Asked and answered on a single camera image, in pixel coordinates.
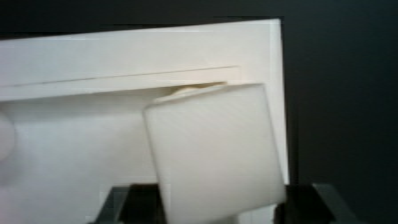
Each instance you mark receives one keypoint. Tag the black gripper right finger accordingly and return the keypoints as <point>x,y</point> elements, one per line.
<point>316,206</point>

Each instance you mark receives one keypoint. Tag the white square tabletop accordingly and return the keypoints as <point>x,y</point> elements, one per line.
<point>81,81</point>

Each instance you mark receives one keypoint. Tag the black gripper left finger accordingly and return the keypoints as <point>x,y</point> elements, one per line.
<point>133,206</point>

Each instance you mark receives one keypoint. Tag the white table leg with tag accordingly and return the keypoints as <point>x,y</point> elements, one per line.
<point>216,153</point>

